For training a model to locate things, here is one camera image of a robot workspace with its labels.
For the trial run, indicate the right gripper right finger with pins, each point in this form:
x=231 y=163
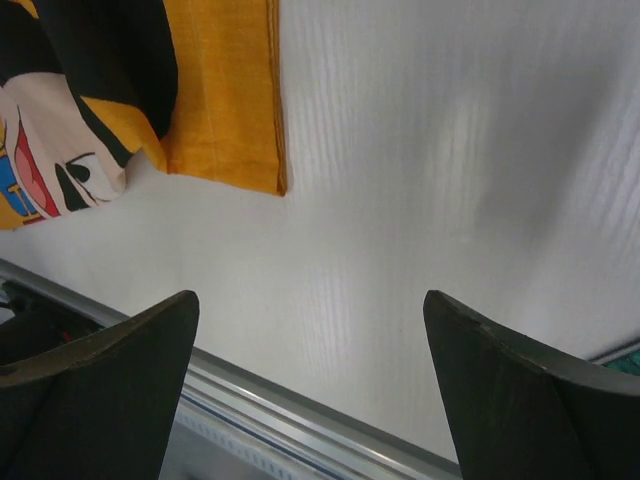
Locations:
x=520 y=409

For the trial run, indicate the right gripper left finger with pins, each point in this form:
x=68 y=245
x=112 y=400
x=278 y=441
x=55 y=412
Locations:
x=93 y=405

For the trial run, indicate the orange cartoon mouse placemat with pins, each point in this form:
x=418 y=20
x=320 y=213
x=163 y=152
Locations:
x=86 y=85

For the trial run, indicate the fork with teal handle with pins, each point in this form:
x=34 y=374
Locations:
x=625 y=361

